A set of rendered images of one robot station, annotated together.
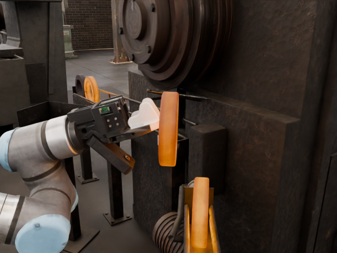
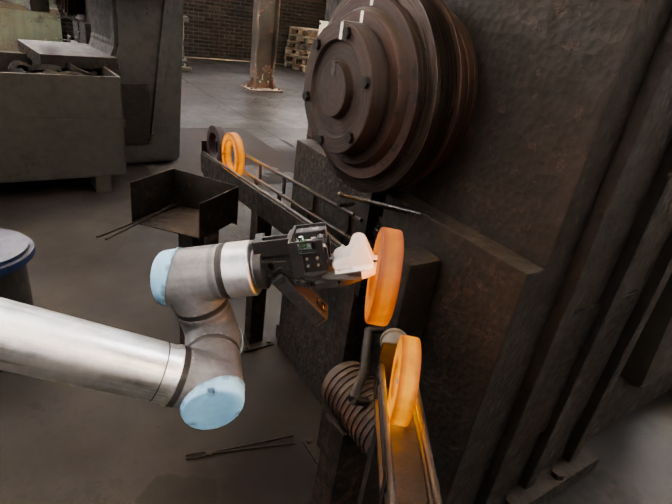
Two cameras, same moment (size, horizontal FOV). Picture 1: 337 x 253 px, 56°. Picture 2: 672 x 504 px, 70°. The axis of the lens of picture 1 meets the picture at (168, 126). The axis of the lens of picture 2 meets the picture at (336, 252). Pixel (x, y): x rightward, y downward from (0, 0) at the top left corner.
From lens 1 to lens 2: 0.19 m
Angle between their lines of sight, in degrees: 8
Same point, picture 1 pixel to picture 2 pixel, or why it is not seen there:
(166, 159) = (378, 320)
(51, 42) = (163, 53)
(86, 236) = not seen: hidden behind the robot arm
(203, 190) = (414, 358)
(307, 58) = (570, 193)
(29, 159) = (194, 295)
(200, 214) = (408, 388)
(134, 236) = (277, 370)
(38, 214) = (211, 374)
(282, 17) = (545, 129)
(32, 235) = (203, 401)
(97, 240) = not seen: hidden behind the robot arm
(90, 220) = not seen: hidden behind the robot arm
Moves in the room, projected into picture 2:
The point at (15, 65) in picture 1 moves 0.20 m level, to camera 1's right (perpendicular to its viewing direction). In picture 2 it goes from (106, 85) to (140, 90)
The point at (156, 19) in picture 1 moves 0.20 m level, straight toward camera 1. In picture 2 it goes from (369, 101) to (381, 122)
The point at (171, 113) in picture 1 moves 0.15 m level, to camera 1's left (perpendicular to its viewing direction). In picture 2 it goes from (395, 265) to (291, 252)
